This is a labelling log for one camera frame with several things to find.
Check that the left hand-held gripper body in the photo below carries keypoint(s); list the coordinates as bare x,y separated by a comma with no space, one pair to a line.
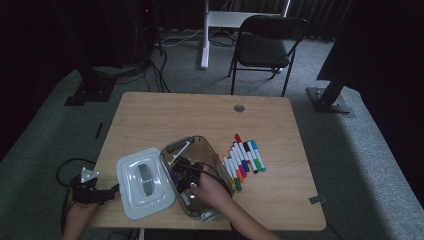
85,193

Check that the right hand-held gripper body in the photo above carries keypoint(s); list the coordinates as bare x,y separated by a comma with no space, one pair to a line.
186,170

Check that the purple marker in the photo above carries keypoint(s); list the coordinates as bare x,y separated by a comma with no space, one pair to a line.
176,179

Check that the transparent storage box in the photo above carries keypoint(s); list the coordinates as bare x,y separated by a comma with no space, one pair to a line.
200,150

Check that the row of assorted markers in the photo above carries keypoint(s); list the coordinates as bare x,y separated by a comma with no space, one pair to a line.
233,166

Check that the black marker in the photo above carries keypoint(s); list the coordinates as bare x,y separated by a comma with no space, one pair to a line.
246,145

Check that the light green marker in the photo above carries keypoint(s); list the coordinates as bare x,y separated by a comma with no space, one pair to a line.
257,165

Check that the light blue marker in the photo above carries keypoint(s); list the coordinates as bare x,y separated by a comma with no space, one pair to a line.
263,168

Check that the person's left hand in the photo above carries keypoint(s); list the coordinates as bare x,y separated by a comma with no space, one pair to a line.
81,210

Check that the person's right hand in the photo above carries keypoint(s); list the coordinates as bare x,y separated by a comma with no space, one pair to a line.
210,190

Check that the white box lid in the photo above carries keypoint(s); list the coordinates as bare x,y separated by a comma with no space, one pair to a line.
130,200

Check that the white table leg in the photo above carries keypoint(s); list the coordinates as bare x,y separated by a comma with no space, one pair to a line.
141,235

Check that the small black bar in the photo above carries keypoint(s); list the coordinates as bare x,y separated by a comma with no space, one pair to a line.
99,130

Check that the grey round table grommet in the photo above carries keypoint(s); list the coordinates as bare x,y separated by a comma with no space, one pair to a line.
239,108

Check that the black metal stand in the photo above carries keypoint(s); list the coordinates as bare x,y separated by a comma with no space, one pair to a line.
93,90
328,100

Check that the black folding chair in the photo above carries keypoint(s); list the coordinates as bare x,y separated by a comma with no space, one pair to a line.
263,50

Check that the dark equipment tower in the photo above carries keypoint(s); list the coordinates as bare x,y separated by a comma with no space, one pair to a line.
145,33

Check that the white desk frame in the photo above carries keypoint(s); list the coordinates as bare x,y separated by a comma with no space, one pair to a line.
205,50

